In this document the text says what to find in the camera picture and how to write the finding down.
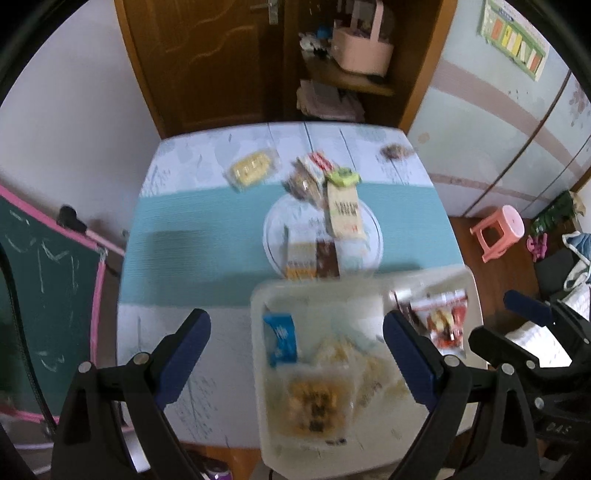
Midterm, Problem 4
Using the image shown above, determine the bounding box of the small white orange packet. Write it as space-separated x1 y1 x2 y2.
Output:
285 226 319 280

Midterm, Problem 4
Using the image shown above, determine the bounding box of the black cable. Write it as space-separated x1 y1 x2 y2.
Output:
0 240 54 421

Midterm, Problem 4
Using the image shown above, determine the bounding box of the white tote bag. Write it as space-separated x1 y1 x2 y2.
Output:
561 231 591 291

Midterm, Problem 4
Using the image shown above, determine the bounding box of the small blue snack packet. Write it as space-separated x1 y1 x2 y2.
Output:
263 313 298 367

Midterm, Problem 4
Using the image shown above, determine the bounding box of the black chalkboard clip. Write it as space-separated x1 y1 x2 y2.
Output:
58 205 88 234

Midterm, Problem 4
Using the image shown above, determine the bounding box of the pale floral sliding wardrobe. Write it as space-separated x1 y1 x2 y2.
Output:
406 0 591 220

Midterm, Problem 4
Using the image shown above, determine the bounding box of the yellow biscuit packet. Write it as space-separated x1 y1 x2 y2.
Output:
225 148 279 192

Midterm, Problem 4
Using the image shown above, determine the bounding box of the wooden corner shelf unit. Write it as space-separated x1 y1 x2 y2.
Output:
281 0 458 134

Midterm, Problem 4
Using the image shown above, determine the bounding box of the white plastic tray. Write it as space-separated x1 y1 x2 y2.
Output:
250 268 485 462

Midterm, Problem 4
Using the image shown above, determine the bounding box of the clear packet of nuts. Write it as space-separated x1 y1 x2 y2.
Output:
283 166 324 204

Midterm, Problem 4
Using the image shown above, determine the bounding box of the teal printed tablecloth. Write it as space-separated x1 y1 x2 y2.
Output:
115 121 467 450

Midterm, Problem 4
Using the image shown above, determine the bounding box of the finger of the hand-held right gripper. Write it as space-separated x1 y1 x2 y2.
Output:
503 290 591 344
468 325 570 398

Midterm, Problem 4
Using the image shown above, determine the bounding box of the small brown snack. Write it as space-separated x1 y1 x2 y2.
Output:
380 143 414 160

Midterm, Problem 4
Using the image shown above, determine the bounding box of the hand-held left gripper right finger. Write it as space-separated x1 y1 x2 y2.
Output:
382 309 542 480

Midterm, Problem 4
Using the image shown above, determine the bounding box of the cream snack packet red label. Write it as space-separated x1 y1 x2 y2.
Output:
327 184 365 241

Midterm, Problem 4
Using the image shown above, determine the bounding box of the large clear yellow wafer packet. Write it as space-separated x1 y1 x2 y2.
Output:
355 353 408 409

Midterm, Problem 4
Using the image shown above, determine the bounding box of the metal door handle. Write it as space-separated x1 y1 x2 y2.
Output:
250 0 281 25

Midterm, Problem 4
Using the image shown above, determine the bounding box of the pink plastic stool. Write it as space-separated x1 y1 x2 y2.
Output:
470 205 526 265

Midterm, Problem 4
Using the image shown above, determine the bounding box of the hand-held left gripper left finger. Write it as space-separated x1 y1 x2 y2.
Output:
50 307 212 480

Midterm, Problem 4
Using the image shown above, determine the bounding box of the stack of papers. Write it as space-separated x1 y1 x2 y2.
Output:
295 79 365 123

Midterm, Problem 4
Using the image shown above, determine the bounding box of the square clear pastry packet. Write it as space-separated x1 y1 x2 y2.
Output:
281 367 358 441

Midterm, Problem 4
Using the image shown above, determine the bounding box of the wall poster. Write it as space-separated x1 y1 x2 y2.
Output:
478 0 549 81

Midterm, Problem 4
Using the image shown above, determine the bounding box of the pink toy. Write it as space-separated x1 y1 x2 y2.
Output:
526 233 549 261

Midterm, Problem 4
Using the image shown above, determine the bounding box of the green chalkboard pink frame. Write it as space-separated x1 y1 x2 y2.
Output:
0 185 125 425

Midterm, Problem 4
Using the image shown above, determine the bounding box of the green patterned bag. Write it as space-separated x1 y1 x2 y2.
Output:
530 190 575 236

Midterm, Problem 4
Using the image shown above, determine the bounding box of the black bag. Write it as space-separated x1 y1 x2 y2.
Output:
536 251 585 301

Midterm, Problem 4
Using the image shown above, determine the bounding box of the brown wooden door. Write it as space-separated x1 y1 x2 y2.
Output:
115 0 296 139

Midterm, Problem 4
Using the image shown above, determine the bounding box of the red packet of dark dates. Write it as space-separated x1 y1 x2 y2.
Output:
389 288 419 324

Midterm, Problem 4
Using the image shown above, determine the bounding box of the pink basket with handle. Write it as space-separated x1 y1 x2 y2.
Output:
332 0 394 77

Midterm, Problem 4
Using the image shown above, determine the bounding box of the red and white snack packet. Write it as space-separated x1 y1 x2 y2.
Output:
298 151 340 183

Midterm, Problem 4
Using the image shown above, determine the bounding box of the small green snack packet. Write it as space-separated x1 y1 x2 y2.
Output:
324 168 361 188

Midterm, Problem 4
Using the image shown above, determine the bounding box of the clear red and white packet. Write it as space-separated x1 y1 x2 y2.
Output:
411 290 469 356

